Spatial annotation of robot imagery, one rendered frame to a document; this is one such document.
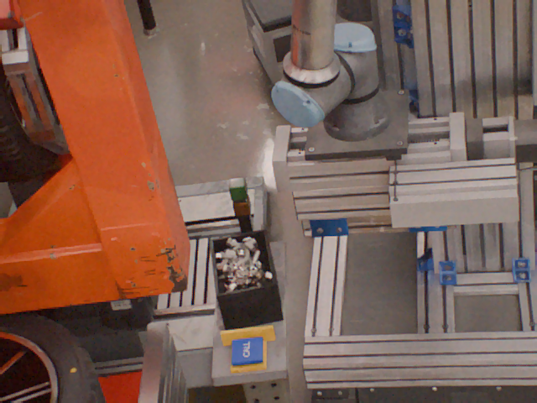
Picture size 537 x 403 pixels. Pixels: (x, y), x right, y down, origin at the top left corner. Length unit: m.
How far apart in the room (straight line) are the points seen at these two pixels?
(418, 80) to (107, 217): 0.76
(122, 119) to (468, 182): 0.74
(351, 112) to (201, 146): 1.59
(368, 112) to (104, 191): 0.59
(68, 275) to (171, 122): 1.59
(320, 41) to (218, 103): 1.98
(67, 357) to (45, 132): 0.58
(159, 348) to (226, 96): 1.68
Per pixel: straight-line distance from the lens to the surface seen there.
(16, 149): 2.87
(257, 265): 2.63
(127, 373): 2.88
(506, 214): 2.48
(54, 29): 2.27
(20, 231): 2.61
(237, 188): 2.69
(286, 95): 2.32
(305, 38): 2.24
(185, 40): 4.62
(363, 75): 2.42
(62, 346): 2.65
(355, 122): 2.48
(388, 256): 3.11
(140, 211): 2.50
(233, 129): 4.05
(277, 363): 2.54
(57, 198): 2.54
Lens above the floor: 2.29
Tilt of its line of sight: 38 degrees down
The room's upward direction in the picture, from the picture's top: 12 degrees counter-clockwise
